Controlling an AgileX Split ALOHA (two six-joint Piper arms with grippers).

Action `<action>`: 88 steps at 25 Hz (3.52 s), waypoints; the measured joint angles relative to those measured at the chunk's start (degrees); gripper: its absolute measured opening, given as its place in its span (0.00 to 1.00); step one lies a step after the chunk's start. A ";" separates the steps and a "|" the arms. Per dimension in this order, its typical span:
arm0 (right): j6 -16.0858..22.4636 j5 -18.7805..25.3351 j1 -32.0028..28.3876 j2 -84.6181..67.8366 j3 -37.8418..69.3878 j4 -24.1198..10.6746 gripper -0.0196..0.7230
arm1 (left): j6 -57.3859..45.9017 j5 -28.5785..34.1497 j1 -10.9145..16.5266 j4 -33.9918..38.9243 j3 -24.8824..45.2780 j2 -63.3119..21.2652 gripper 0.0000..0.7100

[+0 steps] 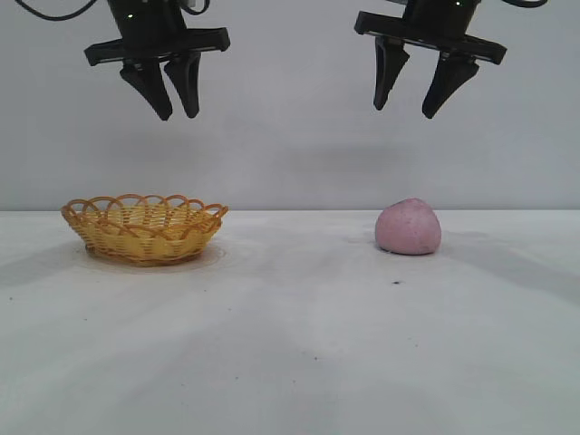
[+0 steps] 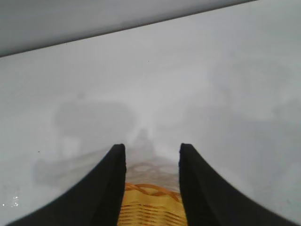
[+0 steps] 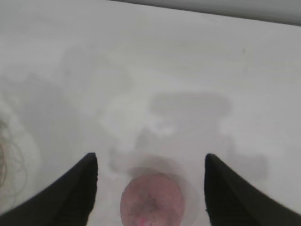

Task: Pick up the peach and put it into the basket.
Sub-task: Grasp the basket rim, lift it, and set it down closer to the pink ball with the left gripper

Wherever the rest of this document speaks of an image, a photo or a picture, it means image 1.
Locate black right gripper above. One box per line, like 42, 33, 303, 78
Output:
353, 0, 508, 120

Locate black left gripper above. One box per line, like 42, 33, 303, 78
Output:
83, 0, 231, 121

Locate yellow woven wicker basket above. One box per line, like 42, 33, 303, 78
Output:
61, 193, 230, 267

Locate pink peach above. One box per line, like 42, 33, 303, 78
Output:
374, 197, 442, 256

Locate black cable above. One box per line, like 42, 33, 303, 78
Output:
14, 0, 111, 22

